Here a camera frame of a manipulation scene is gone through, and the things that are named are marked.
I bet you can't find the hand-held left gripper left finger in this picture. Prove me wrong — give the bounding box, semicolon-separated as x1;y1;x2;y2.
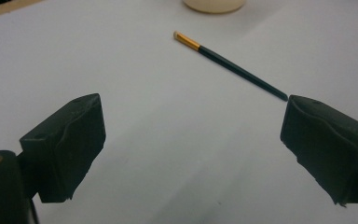
18;92;107;204

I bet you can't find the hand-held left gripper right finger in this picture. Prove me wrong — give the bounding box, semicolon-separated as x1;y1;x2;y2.
280;94;358;206

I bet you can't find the dark green pencil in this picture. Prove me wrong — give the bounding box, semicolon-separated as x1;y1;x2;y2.
172;30;289;103

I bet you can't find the cream ribbed brush holder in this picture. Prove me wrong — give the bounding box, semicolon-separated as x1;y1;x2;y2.
182;0;246;15

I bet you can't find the white table board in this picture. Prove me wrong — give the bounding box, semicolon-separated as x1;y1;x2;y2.
0;0;358;224

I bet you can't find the wooden table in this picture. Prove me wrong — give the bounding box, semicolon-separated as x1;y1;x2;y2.
0;0;45;21

